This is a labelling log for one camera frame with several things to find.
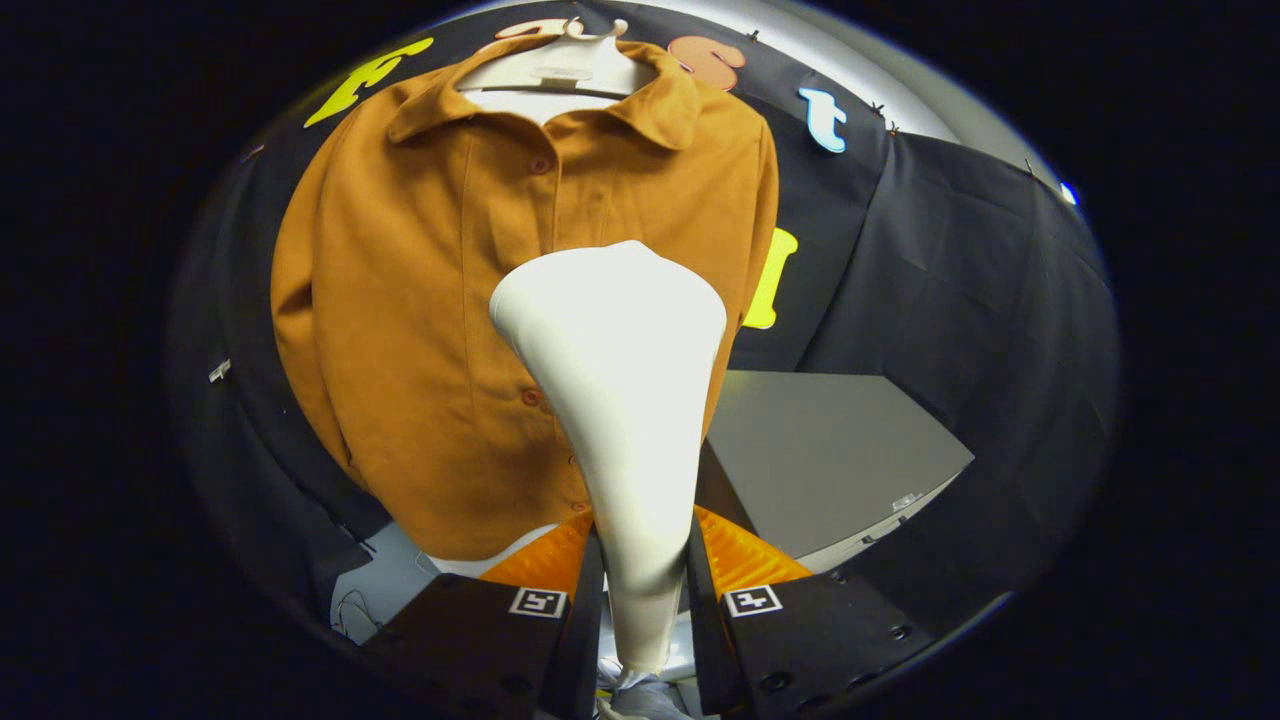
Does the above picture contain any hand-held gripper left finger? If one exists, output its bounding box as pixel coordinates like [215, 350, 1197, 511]
[365, 510, 607, 720]

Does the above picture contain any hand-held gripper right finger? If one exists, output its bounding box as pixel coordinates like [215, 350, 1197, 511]
[686, 505, 936, 719]

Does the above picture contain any white garment steamer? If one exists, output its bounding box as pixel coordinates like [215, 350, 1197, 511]
[488, 240, 728, 676]

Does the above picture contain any orange button-up shirt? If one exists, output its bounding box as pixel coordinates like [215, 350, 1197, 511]
[270, 35, 781, 561]

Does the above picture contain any beige clothes hanger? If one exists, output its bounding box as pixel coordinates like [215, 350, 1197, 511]
[455, 17, 661, 98]

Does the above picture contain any grey side table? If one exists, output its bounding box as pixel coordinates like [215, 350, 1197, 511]
[705, 370, 976, 576]

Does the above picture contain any black backdrop cloth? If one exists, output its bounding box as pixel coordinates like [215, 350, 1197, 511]
[165, 0, 1119, 651]

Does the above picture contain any white mannequin torso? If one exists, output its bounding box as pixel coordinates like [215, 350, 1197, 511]
[430, 88, 621, 579]

